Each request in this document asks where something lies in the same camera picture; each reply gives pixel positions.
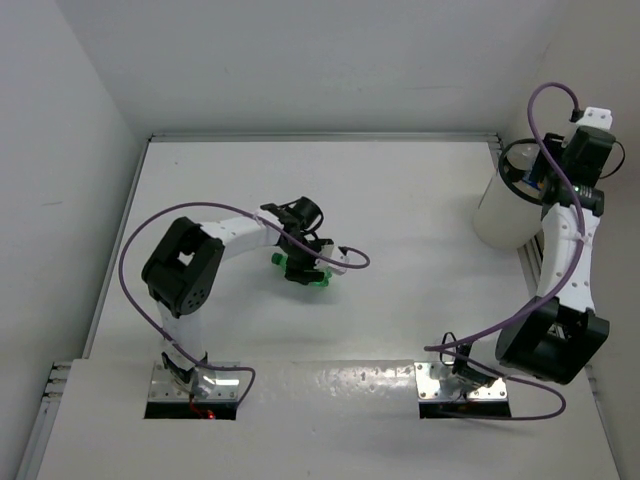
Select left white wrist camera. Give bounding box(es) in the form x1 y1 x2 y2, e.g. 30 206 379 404
314 243 350 276

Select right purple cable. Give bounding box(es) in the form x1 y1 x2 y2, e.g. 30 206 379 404
422 81 596 420

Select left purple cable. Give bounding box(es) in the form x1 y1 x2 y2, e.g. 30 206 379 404
117 200 372 401

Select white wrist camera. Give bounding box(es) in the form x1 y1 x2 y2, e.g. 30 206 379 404
570 107 613 131
314 243 350 276

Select metal base plate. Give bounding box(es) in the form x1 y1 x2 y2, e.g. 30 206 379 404
414 362 508 404
147 362 240 403

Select white bin black rim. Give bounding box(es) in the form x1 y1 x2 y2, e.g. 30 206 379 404
472 138 542 250

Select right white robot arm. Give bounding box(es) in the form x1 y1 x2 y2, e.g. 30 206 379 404
495 126 616 385

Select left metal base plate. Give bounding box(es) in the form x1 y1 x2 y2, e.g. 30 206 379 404
147 362 240 403

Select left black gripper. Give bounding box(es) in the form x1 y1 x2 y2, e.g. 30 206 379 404
280 234 333 283

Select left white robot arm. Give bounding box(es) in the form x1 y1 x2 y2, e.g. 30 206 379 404
142 197 348 362

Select purple cable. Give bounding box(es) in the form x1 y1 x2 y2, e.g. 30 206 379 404
117 200 372 401
422 81 596 420

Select green plastic bottle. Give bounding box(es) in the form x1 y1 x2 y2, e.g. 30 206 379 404
271 253 315 275

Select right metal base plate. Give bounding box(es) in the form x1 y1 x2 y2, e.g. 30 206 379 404
414 362 508 404

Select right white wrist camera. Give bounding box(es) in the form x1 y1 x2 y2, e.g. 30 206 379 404
570 107 613 131

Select blue-label plastic bottle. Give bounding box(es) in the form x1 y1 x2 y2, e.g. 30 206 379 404
523 152 549 191

